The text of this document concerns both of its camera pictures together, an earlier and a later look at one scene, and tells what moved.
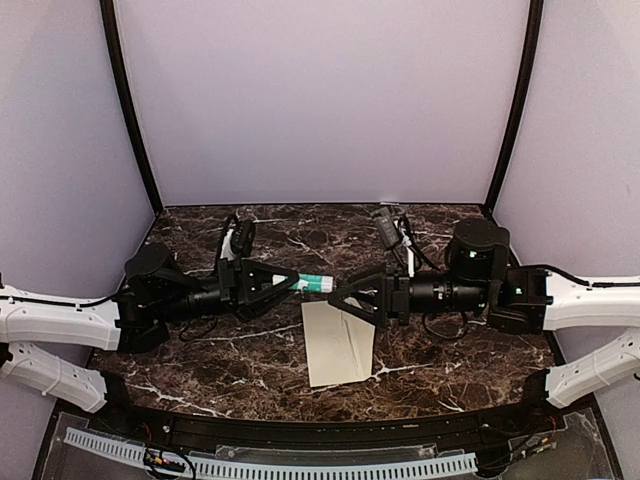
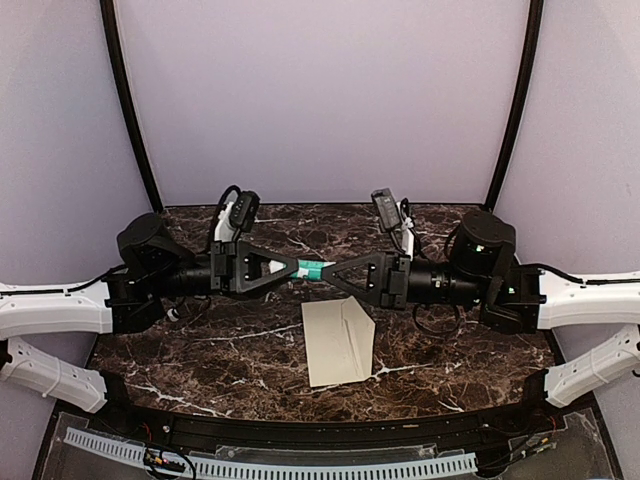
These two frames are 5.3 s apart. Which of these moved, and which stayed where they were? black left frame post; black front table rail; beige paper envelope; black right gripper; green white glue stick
Moved: green white glue stick; black right gripper
Stayed: black front table rail; black left frame post; beige paper envelope
